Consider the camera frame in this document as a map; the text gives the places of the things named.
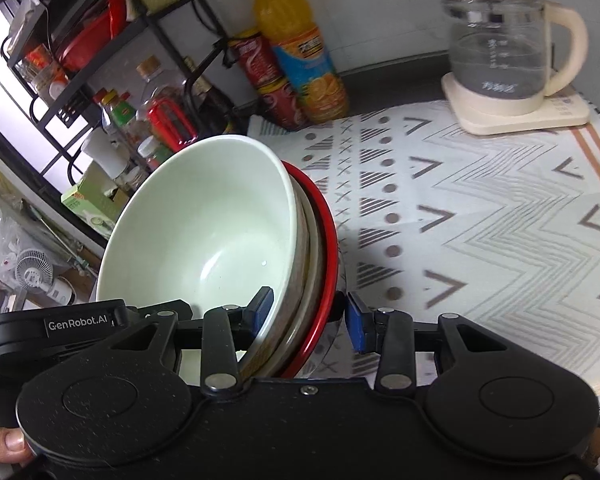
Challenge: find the black metal rack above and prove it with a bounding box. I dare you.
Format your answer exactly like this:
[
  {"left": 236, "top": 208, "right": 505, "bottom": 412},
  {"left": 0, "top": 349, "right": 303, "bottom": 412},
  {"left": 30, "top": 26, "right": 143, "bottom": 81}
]
[{"left": 0, "top": 0, "right": 242, "bottom": 187}]

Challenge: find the green carton box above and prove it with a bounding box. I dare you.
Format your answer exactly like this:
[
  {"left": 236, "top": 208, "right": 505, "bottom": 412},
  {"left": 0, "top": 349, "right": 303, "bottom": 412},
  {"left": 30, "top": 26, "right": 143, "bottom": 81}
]
[{"left": 61, "top": 167, "right": 127, "bottom": 239}]

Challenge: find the red plate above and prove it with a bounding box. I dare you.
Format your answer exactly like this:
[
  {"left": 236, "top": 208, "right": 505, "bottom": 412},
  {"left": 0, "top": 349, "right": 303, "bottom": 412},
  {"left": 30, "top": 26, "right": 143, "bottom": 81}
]
[{"left": 279, "top": 160, "right": 340, "bottom": 379}]

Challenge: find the patterned table mat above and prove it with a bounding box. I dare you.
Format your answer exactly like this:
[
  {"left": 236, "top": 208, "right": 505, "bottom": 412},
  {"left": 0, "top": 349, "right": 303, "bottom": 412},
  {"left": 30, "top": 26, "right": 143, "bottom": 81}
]
[{"left": 246, "top": 91, "right": 600, "bottom": 397}]

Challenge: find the white ceramic bowl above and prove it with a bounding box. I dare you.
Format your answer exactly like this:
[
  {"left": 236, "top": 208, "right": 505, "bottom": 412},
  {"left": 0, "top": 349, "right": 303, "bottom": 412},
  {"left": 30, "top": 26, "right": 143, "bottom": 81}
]
[{"left": 95, "top": 133, "right": 301, "bottom": 362}]

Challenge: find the small white fan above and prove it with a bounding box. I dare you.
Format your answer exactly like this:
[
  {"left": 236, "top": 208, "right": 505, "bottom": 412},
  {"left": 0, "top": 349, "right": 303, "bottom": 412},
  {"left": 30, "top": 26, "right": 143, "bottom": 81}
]
[{"left": 14, "top": 248, "right": 57, "bottom": 303}]

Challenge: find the clear bottle with cork cap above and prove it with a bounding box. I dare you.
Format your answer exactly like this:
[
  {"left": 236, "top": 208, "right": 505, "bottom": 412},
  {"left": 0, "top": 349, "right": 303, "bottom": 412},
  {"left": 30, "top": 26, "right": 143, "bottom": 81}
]
[{"left": 136, "top": 56, "right": 182, "bottom": 108}]

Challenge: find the red rimmed bowl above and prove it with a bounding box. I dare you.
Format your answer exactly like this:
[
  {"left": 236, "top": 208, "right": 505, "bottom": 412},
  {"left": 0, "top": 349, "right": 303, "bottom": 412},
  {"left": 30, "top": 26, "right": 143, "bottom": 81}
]
[{"left": 239, "top": 180, "right": 327, "bottom": 377}]

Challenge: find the white cup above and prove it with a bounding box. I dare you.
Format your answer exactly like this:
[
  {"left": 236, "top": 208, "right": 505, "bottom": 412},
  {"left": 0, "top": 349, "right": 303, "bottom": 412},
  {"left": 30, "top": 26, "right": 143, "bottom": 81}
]
[{"left": 81, "top": 129, "right": 131, "bottom": 179}]

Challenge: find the sauce bottle with red cap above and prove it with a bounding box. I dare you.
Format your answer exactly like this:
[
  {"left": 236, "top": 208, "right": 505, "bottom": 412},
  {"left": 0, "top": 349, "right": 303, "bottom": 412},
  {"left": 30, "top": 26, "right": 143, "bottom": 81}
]
[{"left": 94, "top": 88, "right": 142, "bottom": 137}]

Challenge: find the spice jar with red label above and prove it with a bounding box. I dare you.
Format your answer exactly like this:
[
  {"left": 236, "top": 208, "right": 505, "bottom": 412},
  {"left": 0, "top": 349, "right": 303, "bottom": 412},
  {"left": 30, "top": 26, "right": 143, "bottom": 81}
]
[{"left": 21, "top": 44, "right": 70, "bottom": 102}]

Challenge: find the cream kettle base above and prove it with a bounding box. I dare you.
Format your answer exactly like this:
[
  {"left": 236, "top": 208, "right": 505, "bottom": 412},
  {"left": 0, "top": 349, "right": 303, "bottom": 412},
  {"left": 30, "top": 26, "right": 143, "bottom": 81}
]
[{"left": 440, "top": 72, "right": 592, "bottom": 136}]

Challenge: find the orange juice bottle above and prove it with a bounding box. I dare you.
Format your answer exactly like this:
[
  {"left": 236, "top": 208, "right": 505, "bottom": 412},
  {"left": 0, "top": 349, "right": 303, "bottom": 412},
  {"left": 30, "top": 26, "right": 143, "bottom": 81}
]
[{"left": 251, "top": 0, "right": 351, "bottom": 124}]

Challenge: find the glass kettle with cream handle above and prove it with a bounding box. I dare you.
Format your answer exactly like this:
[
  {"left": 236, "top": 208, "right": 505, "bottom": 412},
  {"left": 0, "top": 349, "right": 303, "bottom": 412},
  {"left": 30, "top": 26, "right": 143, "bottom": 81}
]
[{"left": 428, "top": 0, "right": 590, "bottom": 104}]

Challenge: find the red plastic container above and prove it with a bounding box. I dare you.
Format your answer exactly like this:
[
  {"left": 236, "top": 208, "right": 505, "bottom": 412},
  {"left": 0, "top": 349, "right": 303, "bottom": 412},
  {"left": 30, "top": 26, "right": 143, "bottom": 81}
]
[{"left": 54, "top": 10, "right": 128, "bottom": 73}]

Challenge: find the dark glass bottle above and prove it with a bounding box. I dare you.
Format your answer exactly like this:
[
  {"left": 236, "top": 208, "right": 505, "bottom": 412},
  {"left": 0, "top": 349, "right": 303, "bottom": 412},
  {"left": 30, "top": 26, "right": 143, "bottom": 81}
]
[{"left": 184, "top": 56, "right": 237, "bottom": 128}]

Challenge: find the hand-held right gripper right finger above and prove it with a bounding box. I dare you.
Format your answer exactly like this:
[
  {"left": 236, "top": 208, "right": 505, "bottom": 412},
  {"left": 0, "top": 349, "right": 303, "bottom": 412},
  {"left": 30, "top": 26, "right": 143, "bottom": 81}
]
[{"left": 345, "top": 292, "right": 511, "bottom": 391}]

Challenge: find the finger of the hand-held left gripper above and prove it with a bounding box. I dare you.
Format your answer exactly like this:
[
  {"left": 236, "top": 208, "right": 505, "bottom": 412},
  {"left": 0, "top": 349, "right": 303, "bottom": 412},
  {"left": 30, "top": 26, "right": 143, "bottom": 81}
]
[{"left": 127, "top": 299, "right": 194, "bottom": 325}]

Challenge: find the red drink can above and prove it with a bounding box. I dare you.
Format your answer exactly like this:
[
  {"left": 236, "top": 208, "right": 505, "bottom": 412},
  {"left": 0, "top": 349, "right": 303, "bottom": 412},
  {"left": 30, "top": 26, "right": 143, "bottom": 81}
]
[
  {"left": 228, "top": 29, "right": 286, "bottom": 92},
  {"left": 257, "top": 77, "right": 311, "bottom": 132}
]

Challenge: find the person's left hand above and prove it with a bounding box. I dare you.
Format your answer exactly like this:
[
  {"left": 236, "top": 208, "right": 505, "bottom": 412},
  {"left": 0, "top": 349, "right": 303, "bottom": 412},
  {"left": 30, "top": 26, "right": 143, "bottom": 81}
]
[{"left": 0, "top": 424, "right": 34, "bottom": 464}]

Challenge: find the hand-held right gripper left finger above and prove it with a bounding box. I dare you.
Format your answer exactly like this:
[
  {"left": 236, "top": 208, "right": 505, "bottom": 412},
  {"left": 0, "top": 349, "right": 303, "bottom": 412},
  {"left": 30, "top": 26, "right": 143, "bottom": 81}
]
[{"left": 102, "top": 286, "right": 274, "bottom": 394}]

